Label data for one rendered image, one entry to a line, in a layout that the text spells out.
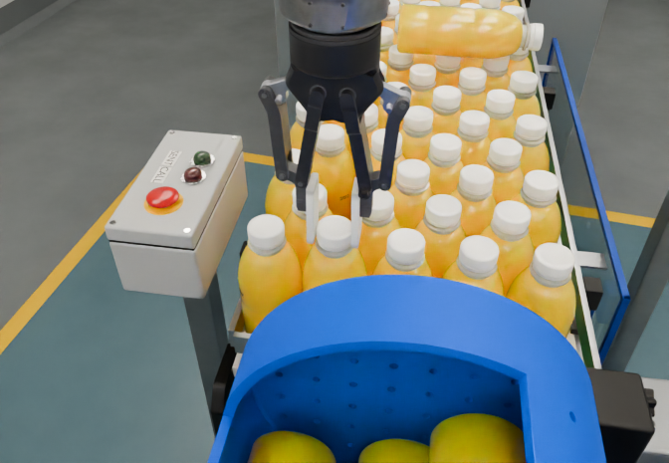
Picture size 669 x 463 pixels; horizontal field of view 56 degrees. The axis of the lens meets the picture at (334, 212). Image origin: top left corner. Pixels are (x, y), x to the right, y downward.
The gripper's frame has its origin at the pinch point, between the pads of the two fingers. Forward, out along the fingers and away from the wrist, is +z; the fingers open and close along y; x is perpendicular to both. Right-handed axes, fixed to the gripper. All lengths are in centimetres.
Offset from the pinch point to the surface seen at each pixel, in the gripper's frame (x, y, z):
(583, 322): 4.5, 28.9, 16.6
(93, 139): 170, -137, 114
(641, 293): 25, 44, 30
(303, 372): -17.5, 0.2, 2.7
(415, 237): 0.9, 8.3, 3.0
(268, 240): -1.5, -6.7, 3.4
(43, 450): 27, -82, 114
